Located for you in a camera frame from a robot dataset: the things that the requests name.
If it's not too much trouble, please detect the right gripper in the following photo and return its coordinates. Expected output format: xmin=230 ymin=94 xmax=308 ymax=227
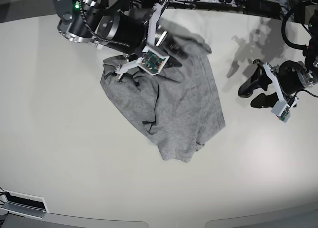
xmin=98 ymin=8 xmax=182 ymax=67

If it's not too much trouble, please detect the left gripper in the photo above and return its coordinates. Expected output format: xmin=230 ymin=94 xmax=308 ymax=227
xmin=238 ymin=60 xmax=318 ymax=109

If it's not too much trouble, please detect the grey t-shirt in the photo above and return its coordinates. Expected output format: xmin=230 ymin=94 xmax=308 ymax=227
xmin=100 ymin=33 xmax=227 ymax=164

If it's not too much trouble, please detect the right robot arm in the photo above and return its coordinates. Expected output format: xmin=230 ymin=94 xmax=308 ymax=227
xmin=52 ymin=0 xmax=182 ymax=75

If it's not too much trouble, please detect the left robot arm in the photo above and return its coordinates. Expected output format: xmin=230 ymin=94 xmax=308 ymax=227
xmin=238 ymin=2 xmax=318 ymax=109

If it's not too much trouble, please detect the black power adapter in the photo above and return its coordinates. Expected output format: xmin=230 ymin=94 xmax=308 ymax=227
xmin=245 ymin=0 xmax=282 ymax=18

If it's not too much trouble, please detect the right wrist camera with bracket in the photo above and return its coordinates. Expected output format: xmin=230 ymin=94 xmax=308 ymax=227
xmin=115 ymin=0 xmax=170 ymax=82

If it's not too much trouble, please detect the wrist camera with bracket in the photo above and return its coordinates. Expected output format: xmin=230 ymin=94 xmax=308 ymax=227
xmin=115 ymin=0 xmax=170 ymax=82
xmin=254 ymin=59 xmax=298 ymax=123

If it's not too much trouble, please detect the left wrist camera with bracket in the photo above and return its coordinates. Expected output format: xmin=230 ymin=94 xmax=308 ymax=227
xmin=254 ymin=59 xmax=298 ymax=123

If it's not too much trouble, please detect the grey cable tray box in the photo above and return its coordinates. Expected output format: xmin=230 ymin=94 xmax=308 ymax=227
xmin=0 ymin=188 xmax=49 ymax=219

